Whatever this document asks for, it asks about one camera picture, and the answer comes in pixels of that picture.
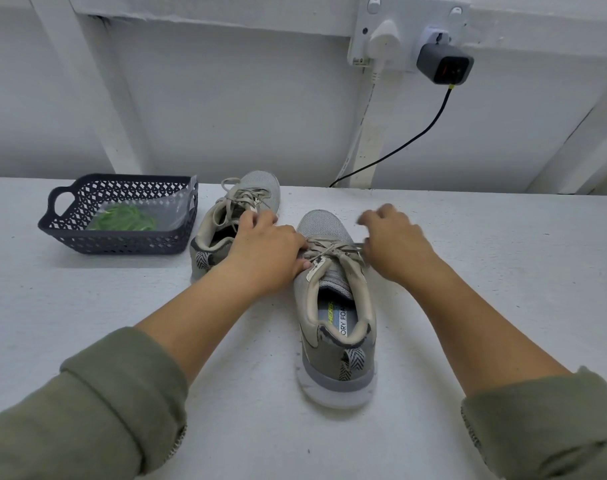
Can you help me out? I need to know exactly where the person's right hand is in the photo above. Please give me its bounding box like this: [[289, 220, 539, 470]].
[[358, 203, 443, 288]]

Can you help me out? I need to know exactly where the person's left hand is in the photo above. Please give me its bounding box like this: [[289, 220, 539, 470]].
[[220, 207, 311, 298]]

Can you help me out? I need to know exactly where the beige shoelace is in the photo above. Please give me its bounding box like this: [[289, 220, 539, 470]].
[[301, 237, 370, 296], [211, 177, 275, 236]]

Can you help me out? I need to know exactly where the gray sneaker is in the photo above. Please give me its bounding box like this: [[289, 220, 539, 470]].
[[189, 171, 281, 281], [292, 209, 379, 410]]

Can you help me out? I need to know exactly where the green shoelace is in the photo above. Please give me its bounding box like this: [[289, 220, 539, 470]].
[[87, 203, 159, 233]]

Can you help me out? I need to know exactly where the person's right forearm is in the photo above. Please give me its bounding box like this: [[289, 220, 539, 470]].
[[414, 257, 607, 480]]

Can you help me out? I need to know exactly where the person's left forearm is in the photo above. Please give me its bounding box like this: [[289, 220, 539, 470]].
[[0, 265, 257, 480]]

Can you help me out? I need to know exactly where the clear plastic bag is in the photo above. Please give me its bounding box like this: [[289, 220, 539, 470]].
[[89, 187, 197, 234]]

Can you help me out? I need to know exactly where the gray charger adapter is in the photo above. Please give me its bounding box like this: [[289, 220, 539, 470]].
[[416, 41, 475, 87]]

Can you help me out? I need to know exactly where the white plug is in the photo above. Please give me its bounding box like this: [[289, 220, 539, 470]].
[[368, 19, 404, 64]]

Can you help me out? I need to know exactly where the dark plastic lattice basket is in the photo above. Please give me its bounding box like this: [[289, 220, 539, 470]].
[[37, 173, 199, 256]]

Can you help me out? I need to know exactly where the black cable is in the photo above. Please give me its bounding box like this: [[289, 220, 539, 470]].
[[330, 85, 455, 188]]

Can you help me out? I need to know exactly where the white cable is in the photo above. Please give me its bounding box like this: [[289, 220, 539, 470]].
[[342, 67, 381, 186]]

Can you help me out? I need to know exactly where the white wall socket plate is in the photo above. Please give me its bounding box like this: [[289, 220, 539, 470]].
[[348, 0, 471, 72]]

